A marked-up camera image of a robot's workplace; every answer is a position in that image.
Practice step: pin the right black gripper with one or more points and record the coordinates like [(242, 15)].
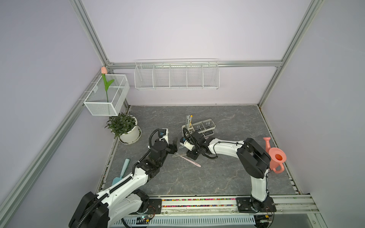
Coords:
[(190, 155)]

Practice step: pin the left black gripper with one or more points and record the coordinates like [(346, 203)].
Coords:
[(172, 147)]

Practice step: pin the pink toothbrush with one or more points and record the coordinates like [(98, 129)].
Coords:
[(192, 162)]

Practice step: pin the grey-green toothbrush vertical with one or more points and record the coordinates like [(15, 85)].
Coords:
[(186, 122)]

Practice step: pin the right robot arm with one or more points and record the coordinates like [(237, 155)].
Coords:
[(255, 160)]

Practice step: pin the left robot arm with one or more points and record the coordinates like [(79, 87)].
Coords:
[(105, 208)]

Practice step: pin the cream toothbrush holder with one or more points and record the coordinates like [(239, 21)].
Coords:
[(206, 127)]

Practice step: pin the light blue garden trowel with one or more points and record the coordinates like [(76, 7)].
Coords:
[(124, 168)]

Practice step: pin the potted green plant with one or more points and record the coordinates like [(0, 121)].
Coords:
[(125, 128)]

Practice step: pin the white vent grille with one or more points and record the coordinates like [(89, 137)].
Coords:
[(193, 221)]

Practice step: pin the pink watering can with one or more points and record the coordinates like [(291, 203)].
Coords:
[(278, 157)]

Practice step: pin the white mesh box basket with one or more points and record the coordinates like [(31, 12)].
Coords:
[(96, 101)]

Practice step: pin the artificial pink tulip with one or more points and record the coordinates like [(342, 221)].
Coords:
[(107, 83)]

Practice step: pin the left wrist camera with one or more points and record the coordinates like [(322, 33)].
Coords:
[(163, 134)]

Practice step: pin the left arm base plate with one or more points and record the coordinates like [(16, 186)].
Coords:
[(152, 206)]

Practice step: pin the white wire wall basket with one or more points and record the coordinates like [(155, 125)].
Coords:
[(177, 74)]

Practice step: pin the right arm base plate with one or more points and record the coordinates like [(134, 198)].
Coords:
[(252, 205)]

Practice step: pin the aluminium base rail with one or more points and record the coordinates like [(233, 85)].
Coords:
[(211, 205)]

